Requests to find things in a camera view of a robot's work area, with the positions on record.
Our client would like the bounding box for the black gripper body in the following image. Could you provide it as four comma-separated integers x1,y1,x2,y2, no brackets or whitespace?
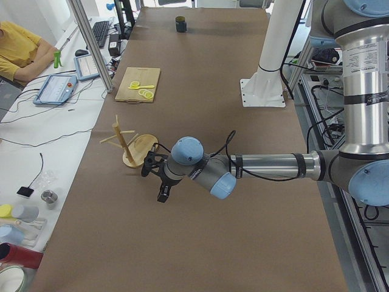
156,154,182,192

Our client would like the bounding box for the dark blue cup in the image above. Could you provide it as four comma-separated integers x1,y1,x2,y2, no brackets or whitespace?
175,16,187,33

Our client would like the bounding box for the wooden cup storage rack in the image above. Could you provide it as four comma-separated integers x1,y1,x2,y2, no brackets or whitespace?
99,114,158,169

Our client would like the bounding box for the small metal cup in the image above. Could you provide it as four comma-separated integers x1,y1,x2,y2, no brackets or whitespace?
41,190,58,210

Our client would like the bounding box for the grey cup on tray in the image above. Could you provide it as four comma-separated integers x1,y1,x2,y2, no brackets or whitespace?
12,204,39,222

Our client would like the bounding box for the yellow cup on tray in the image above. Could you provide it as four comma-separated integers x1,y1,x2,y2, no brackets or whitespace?
0,204,13,218

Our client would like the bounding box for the light blue cup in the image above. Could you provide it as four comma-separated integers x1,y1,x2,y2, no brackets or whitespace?
0,224,24,245

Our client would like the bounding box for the lemon slice near edge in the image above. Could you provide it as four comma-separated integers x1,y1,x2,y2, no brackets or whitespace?
144,91,154,99

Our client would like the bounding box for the yellow plastic knife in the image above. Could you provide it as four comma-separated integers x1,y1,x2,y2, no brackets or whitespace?
128,85,155,90

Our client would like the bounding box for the wooden cutting board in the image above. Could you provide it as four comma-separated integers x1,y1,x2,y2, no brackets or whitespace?
114,67,161,103

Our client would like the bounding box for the lemon slice under knife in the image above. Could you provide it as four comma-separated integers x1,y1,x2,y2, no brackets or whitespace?
129,80,140,88

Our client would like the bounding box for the far blue teach pendant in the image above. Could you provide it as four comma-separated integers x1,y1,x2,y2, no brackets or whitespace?
74,54,100,81

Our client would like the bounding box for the blue teach pendant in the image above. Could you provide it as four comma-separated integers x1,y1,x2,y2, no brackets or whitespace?
33,74,78,106
74,54,100,81

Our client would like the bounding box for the near blue teach pendant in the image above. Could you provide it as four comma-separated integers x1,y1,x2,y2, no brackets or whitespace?
33,74,78,106

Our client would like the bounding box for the black square pad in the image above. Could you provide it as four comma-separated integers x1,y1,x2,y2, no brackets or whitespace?
16,186,34,198

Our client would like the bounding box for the black power brick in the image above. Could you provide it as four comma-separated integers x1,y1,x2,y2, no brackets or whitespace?
108,34,121,57

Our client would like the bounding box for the computer mouse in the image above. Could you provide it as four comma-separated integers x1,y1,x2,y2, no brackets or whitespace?
75,49,89,57

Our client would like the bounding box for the green air blow gun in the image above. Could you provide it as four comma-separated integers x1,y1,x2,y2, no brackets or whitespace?
53,50,63,69

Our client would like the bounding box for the black keyboard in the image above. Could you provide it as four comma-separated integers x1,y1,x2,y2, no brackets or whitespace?
92,21,110,48

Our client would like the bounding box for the red cylinder bottle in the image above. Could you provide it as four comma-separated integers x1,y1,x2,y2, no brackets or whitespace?
1,243,43,269

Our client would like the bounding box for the person in yellow shirt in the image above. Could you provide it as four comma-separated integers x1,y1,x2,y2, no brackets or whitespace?
1,21,58,86

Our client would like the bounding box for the white green bowl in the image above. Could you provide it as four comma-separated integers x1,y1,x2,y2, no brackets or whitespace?
1,266,25,292

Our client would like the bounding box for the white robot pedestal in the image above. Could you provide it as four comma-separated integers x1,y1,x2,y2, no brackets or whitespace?
240,0,305,108

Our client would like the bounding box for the aluminium frame post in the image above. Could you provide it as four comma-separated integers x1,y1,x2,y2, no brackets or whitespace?
69,0,113,93

